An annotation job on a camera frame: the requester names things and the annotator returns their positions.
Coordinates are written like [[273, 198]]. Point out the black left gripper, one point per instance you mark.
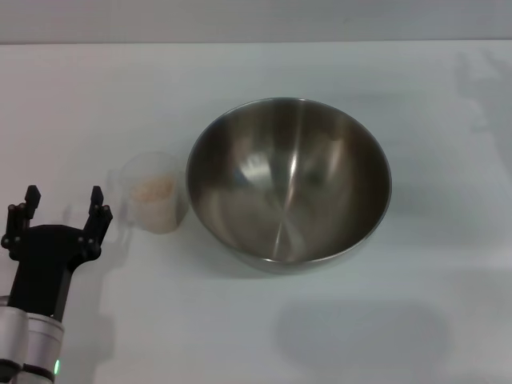
[[44, 264]]

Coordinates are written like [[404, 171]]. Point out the stainless steel mixing bowl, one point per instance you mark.
[[288, 188]]

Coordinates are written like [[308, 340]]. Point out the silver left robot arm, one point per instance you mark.
[[32, 344]]

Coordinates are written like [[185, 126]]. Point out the transparent plastic measuring cup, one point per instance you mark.
[[150, 218]]

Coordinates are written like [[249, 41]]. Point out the pale rice grains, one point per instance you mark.
[[154, 196]]

